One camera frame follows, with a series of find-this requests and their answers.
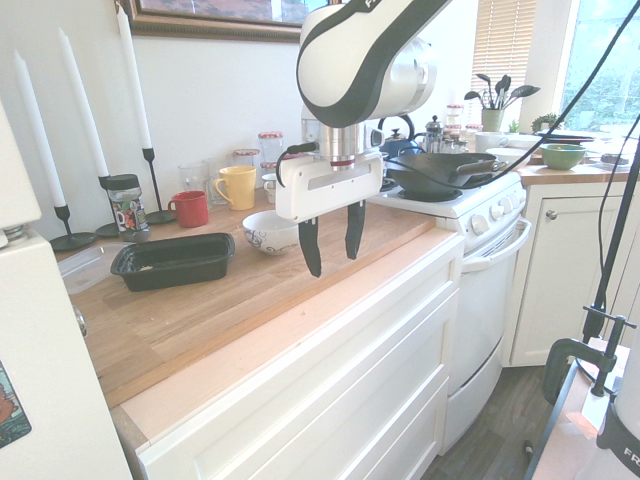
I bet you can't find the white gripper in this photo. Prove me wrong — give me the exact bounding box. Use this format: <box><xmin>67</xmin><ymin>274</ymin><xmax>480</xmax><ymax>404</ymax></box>
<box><xmin>273</xmin><ymin>149</ymin><xmax>385</xmax><ymax>279</ymax></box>

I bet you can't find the white bowl with swirl print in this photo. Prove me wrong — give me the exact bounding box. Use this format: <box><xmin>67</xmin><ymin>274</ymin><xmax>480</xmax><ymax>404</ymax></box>
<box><xmin>242</xmin><ymin>209</ymin><xmax>303</xmax><ymax>257</ymax></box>

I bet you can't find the yellow mug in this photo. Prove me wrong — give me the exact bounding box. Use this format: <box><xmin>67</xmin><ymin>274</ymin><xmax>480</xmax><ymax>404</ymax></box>
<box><xmin>211</xmin><ymin>165</ymin><xmax>258</xmax><ymax>212</ymax></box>

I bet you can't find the blue kettle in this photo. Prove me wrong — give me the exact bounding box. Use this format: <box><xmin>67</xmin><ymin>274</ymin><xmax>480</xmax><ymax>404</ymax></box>
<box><xmin>377</xmin><ymin>114</ymin><xmax>427</xmax><ymax>162</ymax></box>

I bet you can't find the black wok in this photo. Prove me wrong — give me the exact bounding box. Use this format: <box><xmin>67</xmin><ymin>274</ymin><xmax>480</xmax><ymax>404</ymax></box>
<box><xmin>386</xmin><ymin>151</ymin><xmax>509</xmax><ymax>199</ymax></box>

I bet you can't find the red mug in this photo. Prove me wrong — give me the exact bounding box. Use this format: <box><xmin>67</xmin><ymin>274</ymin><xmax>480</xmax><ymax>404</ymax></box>
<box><xmin>166</xmin><ymin>190</ymin><xmax>211</xmax><ymax>229</ymax></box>

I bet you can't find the glass French press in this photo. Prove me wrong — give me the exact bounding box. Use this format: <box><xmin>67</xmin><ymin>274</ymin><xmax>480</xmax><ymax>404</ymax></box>
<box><xmin>424</xmin><ymin>115</ymin><xmax>447</xmax><ymax>154</ymax></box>

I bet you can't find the white stove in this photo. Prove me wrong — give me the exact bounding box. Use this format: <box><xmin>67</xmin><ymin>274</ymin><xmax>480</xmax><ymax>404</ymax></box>
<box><xmin>367</xmin><ymin>164</ymin><xmax>532</xmax><ymax>457</ymax></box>

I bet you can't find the white drawer cabinet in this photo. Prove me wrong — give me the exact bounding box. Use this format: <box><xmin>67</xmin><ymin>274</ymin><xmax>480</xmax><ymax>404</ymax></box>
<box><xmin>133</xmin><ymin>233</ymin><xmax>467</xmax><ymax>480</ymax></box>

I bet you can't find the black plastic food tray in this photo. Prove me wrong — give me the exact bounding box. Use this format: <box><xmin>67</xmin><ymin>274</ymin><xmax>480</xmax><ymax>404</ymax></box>
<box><xmin>109</xmin><ymin>232</ymin><xmax>237</xmax><ymax>293</ymax></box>

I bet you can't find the large white mug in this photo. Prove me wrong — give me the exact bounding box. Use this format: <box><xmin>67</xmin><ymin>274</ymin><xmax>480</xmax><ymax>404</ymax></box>
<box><xmin>474</xmin><ymin>130</ymin><xmax>511</xmax><ymax>154</ymax></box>

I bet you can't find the black candle holder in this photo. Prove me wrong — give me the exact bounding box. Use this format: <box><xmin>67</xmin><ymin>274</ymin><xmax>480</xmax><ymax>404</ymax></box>
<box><xmin>141</xmin><ymin>146</ymin><xmax>177</xmax><ymax>225</ymax></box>
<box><xmin>49</xmin><ymin>203</ymin><xmax>98</xmax><ymax>253</ymax></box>
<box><xmin>94</xmin><ymin>174</ymin><xmax>124</xmax><ymax>238</ymax></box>

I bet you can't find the plain white bowl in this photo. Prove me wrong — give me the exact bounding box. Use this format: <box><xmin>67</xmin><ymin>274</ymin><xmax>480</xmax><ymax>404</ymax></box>
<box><xmin>484</xmin><ymin>146</ymin><xmax>533</xmax><ymax>172</ymax></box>

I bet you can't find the utensil crock with black utensils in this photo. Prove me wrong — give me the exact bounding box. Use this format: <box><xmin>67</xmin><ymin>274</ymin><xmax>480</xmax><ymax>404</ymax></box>
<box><xmin>463</xmin><ymin>73</ymin><xmax>542</xmax><ymax>133</ymax></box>

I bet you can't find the labelled jar with black lid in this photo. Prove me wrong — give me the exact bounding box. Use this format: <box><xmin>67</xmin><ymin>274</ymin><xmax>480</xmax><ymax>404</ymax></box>
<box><xmin>106</xmin><ymin>173</ymin><xmax>151</xmax><ymax>245</ymax></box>

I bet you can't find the white door cabinet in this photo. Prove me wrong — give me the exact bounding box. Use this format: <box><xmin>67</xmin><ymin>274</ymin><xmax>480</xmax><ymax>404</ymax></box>
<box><xmin>508</xmin><ymin>181</ymin><xmax>640</xmax><ymax>367</ymax></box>

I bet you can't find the small green plant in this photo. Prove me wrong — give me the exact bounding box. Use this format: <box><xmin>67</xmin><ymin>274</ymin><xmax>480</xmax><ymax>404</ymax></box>
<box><xmin>530</xmin><ymin>113</ymin><xmax>565</xmax><ymax>134</ymax></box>

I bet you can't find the green bowl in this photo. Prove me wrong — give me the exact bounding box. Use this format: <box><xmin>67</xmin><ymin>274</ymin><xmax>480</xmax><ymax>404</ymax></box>
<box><xmin>539</xmin><ymin>142</ymin><xmax>588</xmax><ymax>171</ymax></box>

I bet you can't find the framed picture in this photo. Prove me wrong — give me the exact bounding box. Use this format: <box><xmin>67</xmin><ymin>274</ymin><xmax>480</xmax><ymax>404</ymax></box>
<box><xmin>115</xmin><ymin>0</ymin><xmax>351</xmax><ymax>44</ymax></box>

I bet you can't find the dark green clamp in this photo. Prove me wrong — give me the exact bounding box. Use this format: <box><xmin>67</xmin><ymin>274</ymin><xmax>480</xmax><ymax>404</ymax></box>
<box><xmin>541</xmin><ymin>304</ymin><xmax>638</xmax><ymax>408</ymax></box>

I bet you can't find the clear plastic lid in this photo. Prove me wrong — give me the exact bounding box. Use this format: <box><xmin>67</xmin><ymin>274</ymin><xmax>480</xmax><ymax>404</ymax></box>
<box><xmin>57</xmin><ymin>242</ymin><xmax>136</xmax><ymax>296</ymax></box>

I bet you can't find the wooden window blind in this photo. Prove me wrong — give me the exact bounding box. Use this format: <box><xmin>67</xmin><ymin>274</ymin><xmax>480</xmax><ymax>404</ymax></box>
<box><xmin>471</xmin><ymin>0</ymin><xmax>532</xmax><ymax>87</ymax></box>

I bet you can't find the tallest white taper candle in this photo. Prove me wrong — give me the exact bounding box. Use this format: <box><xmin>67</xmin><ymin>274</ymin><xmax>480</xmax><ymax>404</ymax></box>
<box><xmin>115</xmin><ymin>3</ymin><xmax>153</xmax><ymax>150</ymax></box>

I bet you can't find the medium white taper candle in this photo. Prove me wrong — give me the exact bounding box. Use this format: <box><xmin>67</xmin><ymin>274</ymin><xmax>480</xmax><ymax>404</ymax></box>
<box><xmin>56</xmin><ymin>26</ymin><xmax>111</xmax><ymax>178</ymax></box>

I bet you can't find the shortest white taper candle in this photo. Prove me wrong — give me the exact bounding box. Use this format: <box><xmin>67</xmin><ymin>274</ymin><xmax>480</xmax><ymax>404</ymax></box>
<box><xmin>12</xmin><ymin>49</ymin><xmax>68</xmax><ymax>208</ymax></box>

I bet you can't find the colourful fridge magnet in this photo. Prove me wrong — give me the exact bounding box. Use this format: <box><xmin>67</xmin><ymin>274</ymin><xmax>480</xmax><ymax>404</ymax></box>
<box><xmin>0</xmin><ymin>358</ymin><xmax>33</xmax><ymax>450</ymax></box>

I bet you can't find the black camera stand pole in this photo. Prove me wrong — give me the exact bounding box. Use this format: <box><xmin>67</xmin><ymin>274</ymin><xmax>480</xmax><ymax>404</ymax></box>
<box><xmin>581</xmin><ymin>127</ymin><xmax>640</xmax><ymax>341</ymax></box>

